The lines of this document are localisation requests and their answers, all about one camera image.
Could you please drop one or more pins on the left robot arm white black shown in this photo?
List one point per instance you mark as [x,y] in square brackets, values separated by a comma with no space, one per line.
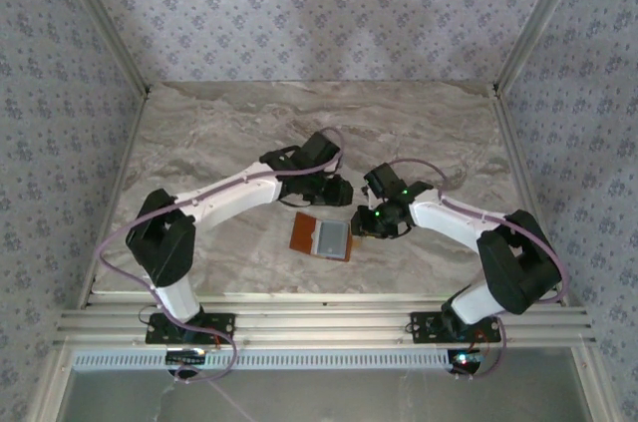
[234,192]

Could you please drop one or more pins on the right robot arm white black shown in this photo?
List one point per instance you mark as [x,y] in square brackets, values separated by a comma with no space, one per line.
[443,222]

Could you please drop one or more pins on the black controller board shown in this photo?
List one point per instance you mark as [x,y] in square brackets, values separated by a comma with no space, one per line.
[466,359]
[184,356]

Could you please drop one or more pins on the grey metal panel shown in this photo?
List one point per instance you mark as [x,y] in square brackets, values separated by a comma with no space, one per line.
[349,397]

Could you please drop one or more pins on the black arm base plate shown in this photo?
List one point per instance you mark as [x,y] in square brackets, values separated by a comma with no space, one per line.
[219,322]
[423,327]

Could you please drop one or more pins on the aluminium rail bed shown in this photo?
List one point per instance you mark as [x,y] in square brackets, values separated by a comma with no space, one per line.
[324,322]

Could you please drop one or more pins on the aluminium side rail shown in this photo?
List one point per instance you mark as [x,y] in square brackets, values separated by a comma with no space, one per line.
[523,192]
[115,197]

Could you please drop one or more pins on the aluminium corner post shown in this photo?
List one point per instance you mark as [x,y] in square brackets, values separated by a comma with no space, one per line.
[104,18]
[538,18]

